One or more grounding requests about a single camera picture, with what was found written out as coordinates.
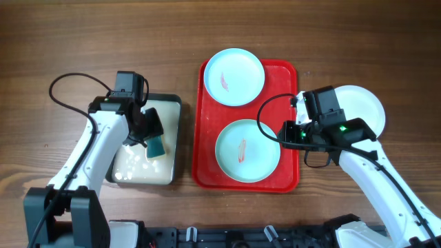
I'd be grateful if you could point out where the yellow green scrubbing sponge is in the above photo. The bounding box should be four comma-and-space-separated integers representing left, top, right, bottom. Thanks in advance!
146, 136, 165, 160

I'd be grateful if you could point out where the white cleaned plate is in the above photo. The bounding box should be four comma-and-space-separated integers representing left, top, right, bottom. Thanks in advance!
296, 85, 385, 139

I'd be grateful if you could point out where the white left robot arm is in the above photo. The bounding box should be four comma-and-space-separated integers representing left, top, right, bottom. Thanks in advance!
24, 96, 163, 247

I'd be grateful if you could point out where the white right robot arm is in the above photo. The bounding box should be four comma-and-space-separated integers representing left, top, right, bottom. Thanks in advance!
278, 118, 440, 247

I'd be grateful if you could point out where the red plastic serving tray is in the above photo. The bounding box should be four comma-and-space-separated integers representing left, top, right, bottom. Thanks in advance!
192, 59, 300, 193

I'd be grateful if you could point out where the dark metal soapy water pan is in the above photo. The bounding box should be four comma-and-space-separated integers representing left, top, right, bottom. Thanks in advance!
105, 93, 182, 185

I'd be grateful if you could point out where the light blue plate red stain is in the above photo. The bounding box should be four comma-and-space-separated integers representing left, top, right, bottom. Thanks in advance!
203, 48, 265, 107

